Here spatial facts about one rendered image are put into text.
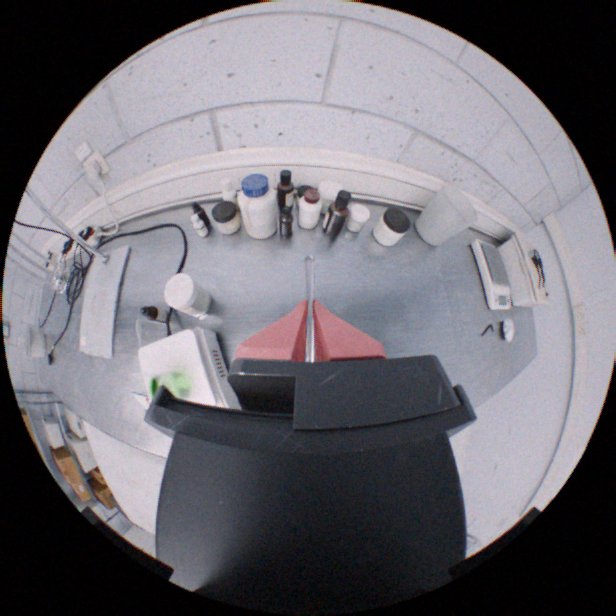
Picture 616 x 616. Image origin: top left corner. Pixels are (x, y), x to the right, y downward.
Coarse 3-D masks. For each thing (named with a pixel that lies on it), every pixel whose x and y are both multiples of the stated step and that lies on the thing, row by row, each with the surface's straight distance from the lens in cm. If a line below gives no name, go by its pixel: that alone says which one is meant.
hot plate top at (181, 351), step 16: (176, 336) 30; (192, 336) 28; (144, 352) 34; (160, 352) 31; (176, 352) 30; (192, 352) 28; (144, 368) 34; (160, 368) 32; (176, 368) 30; (192, 368) 28; (192, 384) 29; (208, 384) 27; (192, 400) 29; (208, 400) 28
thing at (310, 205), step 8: (312, 192) 38; (304, 200) 39; (312, 200) 37; (320, 200) 40; (304, 208) 38; (312, 208) 38; (320, 208) 39; (304, 216) 40; (312, 216) 39; (304, 224) 41; (312, 224) 41
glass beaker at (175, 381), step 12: (144, 372) 24; (156, 372) 26; (168, 372) 27; (180, 372) 29; (132, 384) 27; (144, 384) 28; (168, 384) 25; (180, 384) 26; (144, 396) 28; (180, 396) 26; (144, 408) 27
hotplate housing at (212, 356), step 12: (168, 336) 37; (204, 336) 30; (216, 336) 36; (204, 348) 29; (216, 348) 33; (204, 360) 29; (216, 360) 31; (216, 372) 30; (216, 384) 29; (228, 384) 33; (216, 396) 29; (228, 396) 31; (240, 408) 34
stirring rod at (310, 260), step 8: (312, 256) 10; (312, 264) 10; (312, 272) 10; (312, 280) 11; (312, 288) 11; (312, 296) 11; (312, 304) 12; (312, 312) 12; (312, 320) 12; (312, 328) 13; (312, 336) 13; (312, 344) 14; (312, 352) 15; (312, 360) 16
